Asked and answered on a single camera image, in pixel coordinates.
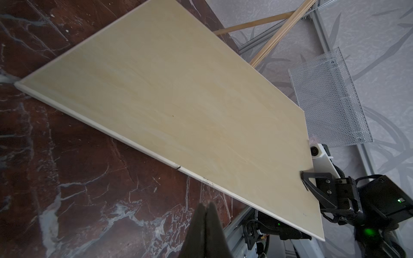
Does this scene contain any white wire mesh basket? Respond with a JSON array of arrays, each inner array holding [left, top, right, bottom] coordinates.
[[288, 47, 373, 147]]

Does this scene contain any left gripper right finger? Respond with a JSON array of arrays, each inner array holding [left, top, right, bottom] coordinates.
[[206, 202, 232, 258]]

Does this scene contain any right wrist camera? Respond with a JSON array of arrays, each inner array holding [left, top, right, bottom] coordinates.
[[310, 144, 340, 178]]

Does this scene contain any wooden board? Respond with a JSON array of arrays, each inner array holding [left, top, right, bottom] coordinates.
[[15, 1, 324, 240]]

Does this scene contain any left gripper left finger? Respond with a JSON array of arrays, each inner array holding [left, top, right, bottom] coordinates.
[[179, 204, 207, 258]]

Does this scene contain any wooden easel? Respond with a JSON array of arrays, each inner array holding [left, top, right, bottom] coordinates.
[[213, 0, 316, 68]]

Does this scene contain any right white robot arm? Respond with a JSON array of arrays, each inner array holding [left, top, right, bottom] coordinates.
[[301, 173, 413, 258]]

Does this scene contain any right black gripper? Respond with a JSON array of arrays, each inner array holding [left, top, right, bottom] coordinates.
[[301, 172, 361, 223]]

